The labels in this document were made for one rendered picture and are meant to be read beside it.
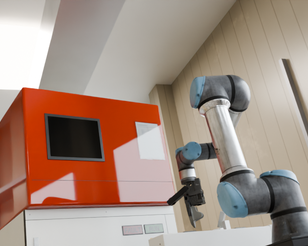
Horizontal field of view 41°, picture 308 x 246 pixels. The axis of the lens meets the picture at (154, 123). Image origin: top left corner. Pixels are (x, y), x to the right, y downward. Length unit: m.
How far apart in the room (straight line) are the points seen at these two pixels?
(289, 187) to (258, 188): 0.10
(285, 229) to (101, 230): 0.99
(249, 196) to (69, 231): 0.96
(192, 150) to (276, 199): 0.55
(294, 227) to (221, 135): 0.37
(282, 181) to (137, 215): 1.00
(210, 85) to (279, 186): 0.42
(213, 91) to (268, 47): 2.65
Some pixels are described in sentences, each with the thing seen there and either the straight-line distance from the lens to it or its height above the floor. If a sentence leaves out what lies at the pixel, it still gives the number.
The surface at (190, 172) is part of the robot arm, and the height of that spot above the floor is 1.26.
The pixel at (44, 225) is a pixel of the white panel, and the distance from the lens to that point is 1.97.
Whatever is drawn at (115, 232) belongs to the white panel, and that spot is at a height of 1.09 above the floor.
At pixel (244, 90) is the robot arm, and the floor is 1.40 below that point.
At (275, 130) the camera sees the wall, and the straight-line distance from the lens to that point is 3.99.
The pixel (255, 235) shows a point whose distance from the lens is 1.77.
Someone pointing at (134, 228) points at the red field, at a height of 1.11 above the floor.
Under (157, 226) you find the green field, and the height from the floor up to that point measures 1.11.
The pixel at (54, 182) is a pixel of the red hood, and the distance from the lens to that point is 1.98.
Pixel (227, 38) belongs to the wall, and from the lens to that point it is 4.72.
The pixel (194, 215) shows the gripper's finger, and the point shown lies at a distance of 1.87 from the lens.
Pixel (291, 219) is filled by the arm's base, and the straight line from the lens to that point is 1.37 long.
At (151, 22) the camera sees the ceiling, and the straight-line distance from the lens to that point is 4.62.
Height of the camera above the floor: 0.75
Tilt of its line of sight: 23 degrees up
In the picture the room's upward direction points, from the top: 11 degrees counter-clockwise
